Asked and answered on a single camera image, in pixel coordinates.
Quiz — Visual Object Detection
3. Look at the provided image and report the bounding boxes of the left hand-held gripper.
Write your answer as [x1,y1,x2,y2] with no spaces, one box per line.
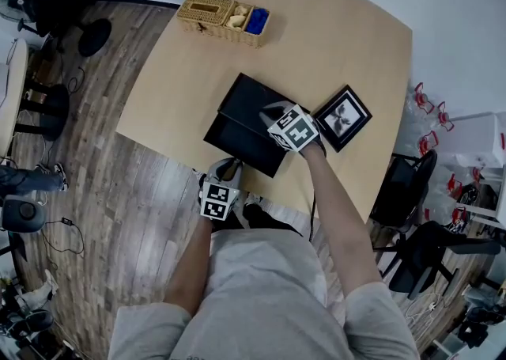
[198,157,250,229]

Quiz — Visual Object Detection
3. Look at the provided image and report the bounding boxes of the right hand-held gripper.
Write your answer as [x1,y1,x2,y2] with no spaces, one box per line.
[259,100,328,158]

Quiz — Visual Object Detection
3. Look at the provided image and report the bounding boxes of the person's left forearm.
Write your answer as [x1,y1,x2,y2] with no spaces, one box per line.
[164,215,214,318]

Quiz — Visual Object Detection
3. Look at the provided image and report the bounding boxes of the person's right forearm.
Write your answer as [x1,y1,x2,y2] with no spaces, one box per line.
[303,146,383,298]

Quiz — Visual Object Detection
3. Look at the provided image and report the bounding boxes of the person's black trousers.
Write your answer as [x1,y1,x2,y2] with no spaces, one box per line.
[211,203,304,239]

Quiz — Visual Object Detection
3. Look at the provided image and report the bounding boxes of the blue item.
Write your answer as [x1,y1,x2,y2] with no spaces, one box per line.
[245,8,270,35]

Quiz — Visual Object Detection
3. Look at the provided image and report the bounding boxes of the cream item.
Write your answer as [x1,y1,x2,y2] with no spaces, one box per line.
[228,5,252,30]

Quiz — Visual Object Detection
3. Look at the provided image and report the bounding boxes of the woven wicker tissue basket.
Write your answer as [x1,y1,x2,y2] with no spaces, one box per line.
[176,0,271,49]

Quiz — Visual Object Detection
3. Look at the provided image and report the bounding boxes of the person's grey shirt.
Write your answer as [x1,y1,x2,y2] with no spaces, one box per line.
[107,227,420,360]

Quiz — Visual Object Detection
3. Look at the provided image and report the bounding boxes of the group of clear water jugs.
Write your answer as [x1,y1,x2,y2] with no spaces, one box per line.
[402,81,485,229]

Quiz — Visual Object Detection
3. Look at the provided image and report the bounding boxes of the black folding chair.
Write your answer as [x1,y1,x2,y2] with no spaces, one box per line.
[369,148,439,233]

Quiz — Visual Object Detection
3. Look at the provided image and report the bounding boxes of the black standing fan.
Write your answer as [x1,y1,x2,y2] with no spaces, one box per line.
[0,0,113,58]

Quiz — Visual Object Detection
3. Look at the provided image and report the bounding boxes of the black mesh office chair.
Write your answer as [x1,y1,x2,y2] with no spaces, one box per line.
[373,219,503,300]

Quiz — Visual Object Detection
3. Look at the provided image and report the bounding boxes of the white storage box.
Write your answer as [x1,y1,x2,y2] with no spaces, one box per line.
[438,112,506,165]

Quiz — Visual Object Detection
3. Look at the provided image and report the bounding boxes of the grey stool seat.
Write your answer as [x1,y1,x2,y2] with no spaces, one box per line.
[2,195,47,233]

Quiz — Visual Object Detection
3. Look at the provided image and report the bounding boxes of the beige round table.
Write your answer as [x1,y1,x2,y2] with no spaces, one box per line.
[0,37,71,161]

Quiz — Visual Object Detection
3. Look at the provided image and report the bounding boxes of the black picture frame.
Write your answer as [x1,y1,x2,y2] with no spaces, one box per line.
[312,84,373,153]

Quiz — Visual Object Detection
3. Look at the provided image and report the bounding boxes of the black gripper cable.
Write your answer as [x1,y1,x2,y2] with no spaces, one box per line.
[308,191,317,241]

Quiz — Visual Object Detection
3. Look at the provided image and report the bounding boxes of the black power adapter cable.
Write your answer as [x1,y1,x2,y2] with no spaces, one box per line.
[41,215,86,256]

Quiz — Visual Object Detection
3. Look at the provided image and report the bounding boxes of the white charger cable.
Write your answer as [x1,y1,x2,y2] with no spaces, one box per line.
[403,290,446,330]

